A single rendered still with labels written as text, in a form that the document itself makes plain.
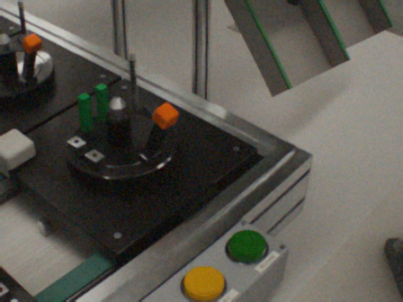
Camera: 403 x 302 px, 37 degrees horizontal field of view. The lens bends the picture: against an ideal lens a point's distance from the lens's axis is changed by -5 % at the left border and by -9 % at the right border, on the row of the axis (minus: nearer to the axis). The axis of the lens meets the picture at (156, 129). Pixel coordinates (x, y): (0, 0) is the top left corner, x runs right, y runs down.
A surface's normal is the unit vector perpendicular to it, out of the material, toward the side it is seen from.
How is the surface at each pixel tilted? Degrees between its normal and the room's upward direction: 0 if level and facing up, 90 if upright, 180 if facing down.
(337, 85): 0
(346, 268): 0
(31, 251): 0
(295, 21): 45
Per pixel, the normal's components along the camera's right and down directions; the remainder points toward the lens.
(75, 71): -0.03, -0.80
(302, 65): 0.40, -0.22
